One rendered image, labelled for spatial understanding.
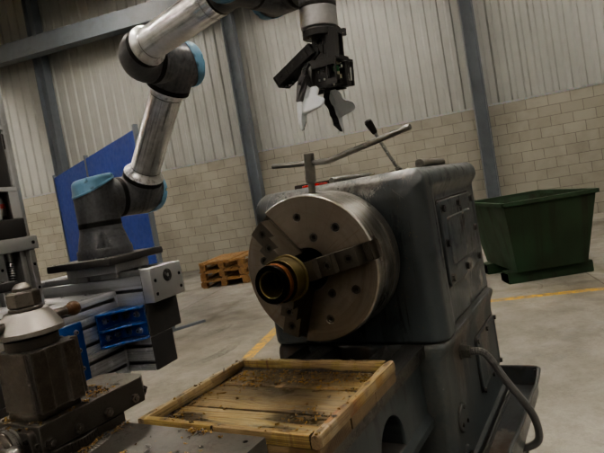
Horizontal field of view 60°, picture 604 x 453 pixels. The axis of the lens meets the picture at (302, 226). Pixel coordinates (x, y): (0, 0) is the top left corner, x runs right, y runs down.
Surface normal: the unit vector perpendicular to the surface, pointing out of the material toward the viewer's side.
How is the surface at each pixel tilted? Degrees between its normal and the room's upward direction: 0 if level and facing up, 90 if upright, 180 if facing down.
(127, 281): 90
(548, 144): 90
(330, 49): 89
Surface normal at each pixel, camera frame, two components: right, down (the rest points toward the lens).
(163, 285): 0.91, -0.14
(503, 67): -0.24, 0.09
